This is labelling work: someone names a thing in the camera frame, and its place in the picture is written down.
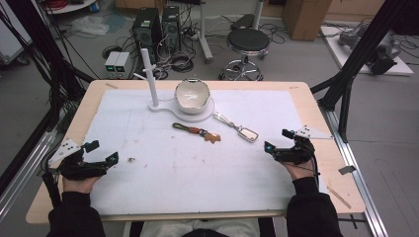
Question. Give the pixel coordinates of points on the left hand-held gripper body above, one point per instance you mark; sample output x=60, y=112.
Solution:
x=79, y=169

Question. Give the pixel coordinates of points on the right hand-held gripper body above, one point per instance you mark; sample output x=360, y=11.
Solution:
x=296, y=154

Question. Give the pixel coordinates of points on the white key stand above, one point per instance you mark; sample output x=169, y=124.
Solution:
x=152, y=85

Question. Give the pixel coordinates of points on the person's left hand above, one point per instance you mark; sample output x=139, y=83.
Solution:
x=79, y=185

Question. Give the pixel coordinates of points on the person's right hand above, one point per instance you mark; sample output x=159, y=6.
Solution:
x=301, y=171

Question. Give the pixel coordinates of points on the small grey plate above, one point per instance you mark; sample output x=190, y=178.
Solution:
x=347, y=170

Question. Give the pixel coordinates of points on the thin wooden stick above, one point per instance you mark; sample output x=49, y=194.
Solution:
x=339, y=197

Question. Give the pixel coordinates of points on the white table mat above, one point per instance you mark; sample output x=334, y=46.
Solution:
x=184, y=174

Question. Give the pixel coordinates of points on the white power supply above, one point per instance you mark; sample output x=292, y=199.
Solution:
x=122, y=63
x=112, y=62

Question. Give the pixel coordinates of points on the white board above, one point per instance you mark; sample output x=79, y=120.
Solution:
x=339, y=56

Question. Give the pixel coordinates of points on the white bowl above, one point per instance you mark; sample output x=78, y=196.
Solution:
x=192, y=95

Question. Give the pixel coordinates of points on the black round stool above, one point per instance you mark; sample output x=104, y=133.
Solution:
x=248, y=40

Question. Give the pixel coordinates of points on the brown cardboard box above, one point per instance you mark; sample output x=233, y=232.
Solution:
x=304, y=18

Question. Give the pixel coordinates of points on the clear plastic bag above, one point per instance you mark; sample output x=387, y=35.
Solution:
x=89, y=25

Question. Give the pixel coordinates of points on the black computer tower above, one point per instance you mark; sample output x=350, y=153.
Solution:
x=171, y=26
x=146, y=31

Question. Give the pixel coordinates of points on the white desk leg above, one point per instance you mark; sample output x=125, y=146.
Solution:
x=205, y=33

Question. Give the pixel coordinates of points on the aluminium rail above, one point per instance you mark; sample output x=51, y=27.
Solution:
x=23, y=171
x=359, y=184

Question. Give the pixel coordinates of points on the black frame stand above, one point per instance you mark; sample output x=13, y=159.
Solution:
x=359, y=56

